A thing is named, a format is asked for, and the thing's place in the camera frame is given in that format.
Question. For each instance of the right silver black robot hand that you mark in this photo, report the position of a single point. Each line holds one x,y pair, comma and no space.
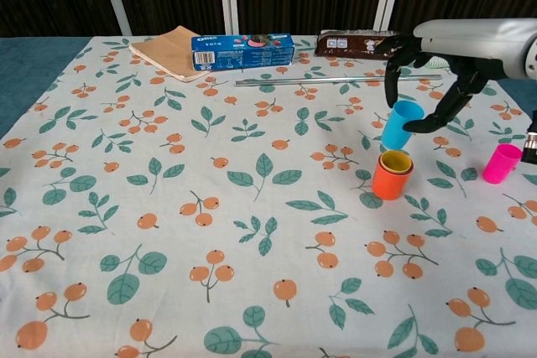
474,45

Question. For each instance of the light blue plastic cup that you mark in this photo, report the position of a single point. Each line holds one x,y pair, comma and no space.
396,127

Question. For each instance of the pink plastic cup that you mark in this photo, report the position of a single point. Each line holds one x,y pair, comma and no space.
499,165

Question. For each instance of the yellow plastic cup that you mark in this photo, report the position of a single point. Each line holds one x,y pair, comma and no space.
396,161

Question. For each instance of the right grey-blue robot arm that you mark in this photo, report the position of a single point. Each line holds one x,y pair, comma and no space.
533,140

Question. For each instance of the brown chocolate snack packet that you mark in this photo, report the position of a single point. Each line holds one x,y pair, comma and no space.
348,45

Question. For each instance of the thin silver metal rod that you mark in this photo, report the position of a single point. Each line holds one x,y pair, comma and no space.
314,80

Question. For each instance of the orange plastic cup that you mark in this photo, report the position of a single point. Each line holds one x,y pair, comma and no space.
390,186

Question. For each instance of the blue Oreo cookie box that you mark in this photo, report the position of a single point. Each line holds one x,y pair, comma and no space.
243,54

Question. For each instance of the floral print tablecloth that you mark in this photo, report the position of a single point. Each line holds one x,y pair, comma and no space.
251,207

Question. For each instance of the brown spiral notebook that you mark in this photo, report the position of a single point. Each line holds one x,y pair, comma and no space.
168,52

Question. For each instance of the teal table cover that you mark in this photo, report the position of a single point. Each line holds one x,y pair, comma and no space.
25,64

